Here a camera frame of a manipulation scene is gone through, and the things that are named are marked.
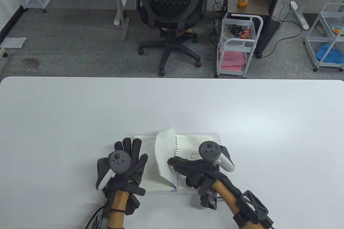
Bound black left glove cable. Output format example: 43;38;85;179
85;205;108;229

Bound black right wrist sensor box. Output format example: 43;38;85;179
200;190;218;210

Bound white paper on floor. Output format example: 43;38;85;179
0;37;27;49

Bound person's left hand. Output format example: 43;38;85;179
96;137;149;197

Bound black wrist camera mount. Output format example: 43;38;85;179
232;190;274;229

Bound grey white right controller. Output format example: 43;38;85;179
198;140;235;172

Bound pink cloth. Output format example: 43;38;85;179
219;46;247;68

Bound black left wrist sensor box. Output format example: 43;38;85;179
126;195;141;215

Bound white spiral notebook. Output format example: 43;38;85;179
134;126;222;194

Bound person's left forearm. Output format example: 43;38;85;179
105;189;129;229

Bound tangled black cable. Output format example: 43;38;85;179
228;24;242;36

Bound blue plastic bag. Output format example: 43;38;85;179
316;42;344;63

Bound black floor cable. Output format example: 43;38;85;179
258;0;303;59

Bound white desk leg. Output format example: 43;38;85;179
109;0;131;41
290;0;323;31

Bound person's right hand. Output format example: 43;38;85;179
167;157;229;190

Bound dark wooden side table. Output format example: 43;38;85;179
227;0;281;59

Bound grey white left controller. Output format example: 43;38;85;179
96;150;131;190

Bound person's right forearm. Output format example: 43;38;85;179
212;178;258;229

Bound black wrist sensor box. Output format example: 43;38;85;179
200;190;218;210
126;195;141;215

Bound small white rolling cart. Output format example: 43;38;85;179
215;13;264;79

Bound grey white controller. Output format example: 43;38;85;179
96;150;131;190
198;140;235;172

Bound black office chair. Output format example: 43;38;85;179
134;0;208;76

